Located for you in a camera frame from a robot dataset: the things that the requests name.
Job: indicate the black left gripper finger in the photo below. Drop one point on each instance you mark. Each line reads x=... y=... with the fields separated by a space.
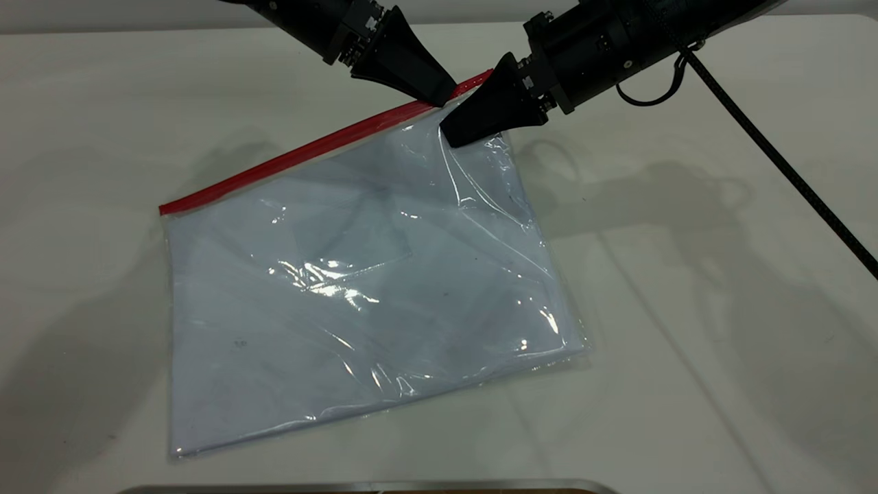
x=405 y=62

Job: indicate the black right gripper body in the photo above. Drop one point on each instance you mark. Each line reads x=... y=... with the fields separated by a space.
x=597 y=55

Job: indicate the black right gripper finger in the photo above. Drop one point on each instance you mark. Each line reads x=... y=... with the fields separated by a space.
x=490 y=110

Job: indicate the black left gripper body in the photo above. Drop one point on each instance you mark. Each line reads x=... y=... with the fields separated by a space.
x=336 y=24

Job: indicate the clear plastic zip bag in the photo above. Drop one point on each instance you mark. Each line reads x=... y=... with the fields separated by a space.
x=357 y=288

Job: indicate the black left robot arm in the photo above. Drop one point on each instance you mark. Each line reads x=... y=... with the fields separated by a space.
x=264 y=7

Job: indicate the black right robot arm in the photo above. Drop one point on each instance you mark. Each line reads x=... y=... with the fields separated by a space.
x=713 y=17

